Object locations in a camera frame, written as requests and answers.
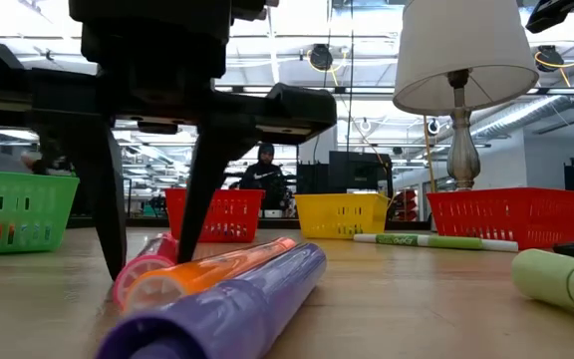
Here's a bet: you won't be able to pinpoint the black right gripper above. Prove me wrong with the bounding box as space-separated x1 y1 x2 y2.
524 0 574 35

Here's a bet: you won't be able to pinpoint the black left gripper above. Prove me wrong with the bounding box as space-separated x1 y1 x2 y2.
0 0 338 280

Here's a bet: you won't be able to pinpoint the pink highlighter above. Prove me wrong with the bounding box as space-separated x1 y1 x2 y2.
112 231 180 307

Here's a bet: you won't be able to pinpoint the red plastic basket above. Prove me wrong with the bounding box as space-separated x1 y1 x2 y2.
426 186 574 251
164 187 267 244

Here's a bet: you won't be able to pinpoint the green plastic basket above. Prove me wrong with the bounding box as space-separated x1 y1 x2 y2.
0 169 81 257

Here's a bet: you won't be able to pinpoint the orange highlighter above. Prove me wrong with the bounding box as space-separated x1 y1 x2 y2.
124 236 299 316

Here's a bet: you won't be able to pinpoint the purple highlighter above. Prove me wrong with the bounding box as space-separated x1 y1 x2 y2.
95 242 329 359

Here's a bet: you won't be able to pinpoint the green Expo marker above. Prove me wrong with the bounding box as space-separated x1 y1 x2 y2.
352 232 520 253

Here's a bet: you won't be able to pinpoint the yellow-green highlighter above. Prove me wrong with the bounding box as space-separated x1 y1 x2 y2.
510 247 574 321

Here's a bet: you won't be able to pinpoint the person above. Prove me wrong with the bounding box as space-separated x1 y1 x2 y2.
239 142 291 211

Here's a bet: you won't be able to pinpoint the white shade table lamp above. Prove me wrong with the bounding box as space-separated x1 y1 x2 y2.
393 0 540 191

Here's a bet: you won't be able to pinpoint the black equipment box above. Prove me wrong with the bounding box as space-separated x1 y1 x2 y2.
295 163 331 195

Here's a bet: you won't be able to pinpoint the yellow plastic basket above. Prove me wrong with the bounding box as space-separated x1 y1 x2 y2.
294 192 391 240

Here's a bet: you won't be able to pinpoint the black monitor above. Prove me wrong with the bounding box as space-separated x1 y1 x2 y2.
328 151 394 194

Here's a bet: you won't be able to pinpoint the red storage bins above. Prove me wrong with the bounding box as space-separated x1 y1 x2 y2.
391 188 421 221

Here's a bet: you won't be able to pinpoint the ceiling cable reel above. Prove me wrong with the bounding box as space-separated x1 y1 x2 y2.
535 44 566 74
308 43 335 73

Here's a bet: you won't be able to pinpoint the silver ventilation duct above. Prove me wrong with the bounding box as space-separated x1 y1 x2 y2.
470 94 574 142

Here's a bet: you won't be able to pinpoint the black table frame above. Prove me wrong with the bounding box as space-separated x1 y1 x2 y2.
65 214 574 241

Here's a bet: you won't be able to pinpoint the yellow hanging cable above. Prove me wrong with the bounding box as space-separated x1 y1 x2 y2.
422 115 438 193

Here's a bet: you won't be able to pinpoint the black hanging cable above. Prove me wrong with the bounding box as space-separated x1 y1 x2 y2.
345 0 357 151

